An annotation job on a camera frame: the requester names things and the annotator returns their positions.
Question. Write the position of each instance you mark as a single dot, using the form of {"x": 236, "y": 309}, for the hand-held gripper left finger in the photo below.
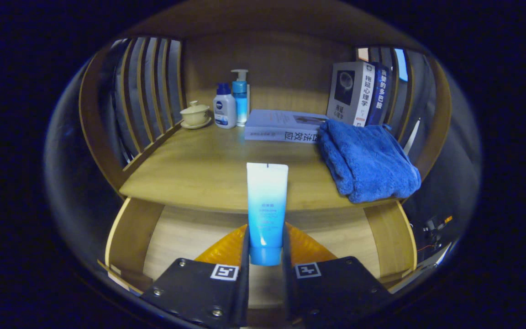
{"x": 199, "y": 292}

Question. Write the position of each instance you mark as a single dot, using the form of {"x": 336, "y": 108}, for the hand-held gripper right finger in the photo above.
{"x": 336, "y": 292}

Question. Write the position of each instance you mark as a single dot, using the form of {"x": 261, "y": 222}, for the wooden drawer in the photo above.
{"x": 181, "y": 237}

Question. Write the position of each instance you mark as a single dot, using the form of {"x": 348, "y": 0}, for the blue white tube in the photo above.
{"x": 266, "y": 210}

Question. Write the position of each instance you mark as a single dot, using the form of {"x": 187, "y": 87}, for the wooden countertop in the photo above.
{"x": 199, "y": 169}

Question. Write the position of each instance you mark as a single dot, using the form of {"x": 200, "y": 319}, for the orange black tool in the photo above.
{"x": 436, "y": 224}

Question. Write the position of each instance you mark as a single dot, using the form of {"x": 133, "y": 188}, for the blue folded towel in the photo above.
{"x": 368, "y": 160}

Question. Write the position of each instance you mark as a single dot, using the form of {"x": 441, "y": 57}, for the flat grey book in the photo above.
{"x": 281, "y": 125}

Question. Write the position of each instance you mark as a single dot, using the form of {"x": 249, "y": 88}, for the cream lidded teacup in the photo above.
{"x": 194, "y": 114}

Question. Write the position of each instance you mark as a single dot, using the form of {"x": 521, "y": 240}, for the white bottle blue cap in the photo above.
{"x": 224, "y": 109}

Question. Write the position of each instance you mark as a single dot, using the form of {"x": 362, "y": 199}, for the black backdrop cloth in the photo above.
{"x": 66, "y": 160}

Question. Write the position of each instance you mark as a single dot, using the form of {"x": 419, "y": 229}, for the blue pump bottle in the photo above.
{"x": 240, "y": 98}

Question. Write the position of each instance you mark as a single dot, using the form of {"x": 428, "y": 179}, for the upright dark blue book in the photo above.
{"x": 378, "y": 96}

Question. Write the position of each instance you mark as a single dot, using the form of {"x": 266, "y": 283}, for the upright grey white book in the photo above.
{"x": 349, "y": 91}

